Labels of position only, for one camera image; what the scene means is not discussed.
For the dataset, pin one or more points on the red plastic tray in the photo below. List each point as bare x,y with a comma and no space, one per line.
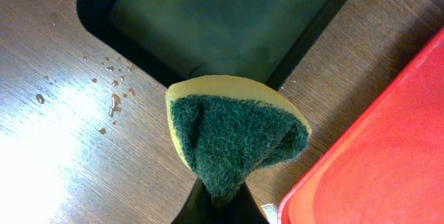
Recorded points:
388,166

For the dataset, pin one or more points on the black rectangular water tray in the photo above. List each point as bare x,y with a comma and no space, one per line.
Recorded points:
176,40

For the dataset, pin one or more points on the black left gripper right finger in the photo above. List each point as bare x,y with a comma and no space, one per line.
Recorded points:
242,209

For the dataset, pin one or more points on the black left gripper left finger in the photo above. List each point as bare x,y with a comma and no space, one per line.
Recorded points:
198,207

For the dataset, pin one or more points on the yellow green sponge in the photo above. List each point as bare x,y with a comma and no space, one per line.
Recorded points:
225,127

